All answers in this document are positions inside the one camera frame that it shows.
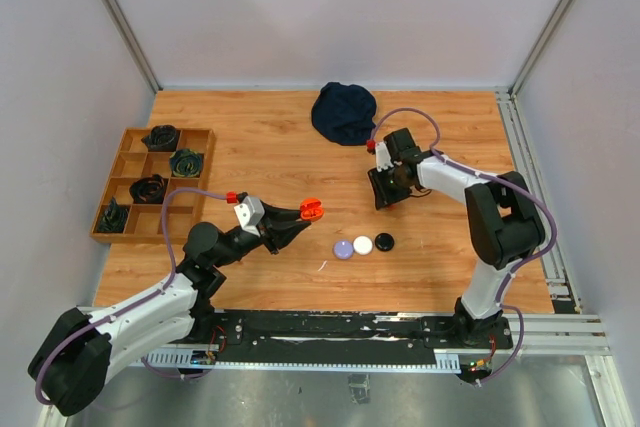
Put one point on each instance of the rolled green patterned tie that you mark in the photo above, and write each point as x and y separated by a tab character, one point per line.
186	163

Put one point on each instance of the black earbud case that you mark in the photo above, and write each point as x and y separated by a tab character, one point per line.
384	242

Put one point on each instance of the aluminium frame post left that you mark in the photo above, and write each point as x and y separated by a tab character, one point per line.
131	42

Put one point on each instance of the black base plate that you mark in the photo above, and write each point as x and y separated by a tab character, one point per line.
342	338

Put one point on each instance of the white earbud case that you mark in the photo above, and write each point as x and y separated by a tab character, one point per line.
363	245

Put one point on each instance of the lavender earbud case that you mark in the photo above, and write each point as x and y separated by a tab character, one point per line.
343	250

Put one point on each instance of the rolled green black tie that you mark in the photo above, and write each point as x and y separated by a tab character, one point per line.
113	218

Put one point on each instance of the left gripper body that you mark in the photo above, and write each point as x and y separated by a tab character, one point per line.
248	240

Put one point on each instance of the wooden compartment tray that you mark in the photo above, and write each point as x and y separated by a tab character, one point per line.
181	208

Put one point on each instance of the orange earbud case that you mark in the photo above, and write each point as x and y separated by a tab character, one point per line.
311	209

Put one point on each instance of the rolled black tie top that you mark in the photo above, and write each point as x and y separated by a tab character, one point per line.
162	138

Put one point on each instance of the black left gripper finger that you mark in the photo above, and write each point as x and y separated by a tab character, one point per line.
281	217
281	234

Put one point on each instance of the dark navy crumpled cloth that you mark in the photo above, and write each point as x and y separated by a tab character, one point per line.
343	114

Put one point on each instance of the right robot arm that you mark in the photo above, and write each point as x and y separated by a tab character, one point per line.
504	224

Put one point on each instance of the aluminium frame rail right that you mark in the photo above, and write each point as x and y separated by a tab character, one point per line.
559	279

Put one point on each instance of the rolled black orange tie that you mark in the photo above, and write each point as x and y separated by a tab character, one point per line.
149	190

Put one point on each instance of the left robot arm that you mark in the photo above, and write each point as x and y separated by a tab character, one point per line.
85	350

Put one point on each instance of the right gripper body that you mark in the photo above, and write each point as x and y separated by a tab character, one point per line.
398	178

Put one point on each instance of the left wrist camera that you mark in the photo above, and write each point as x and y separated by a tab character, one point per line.
250	212

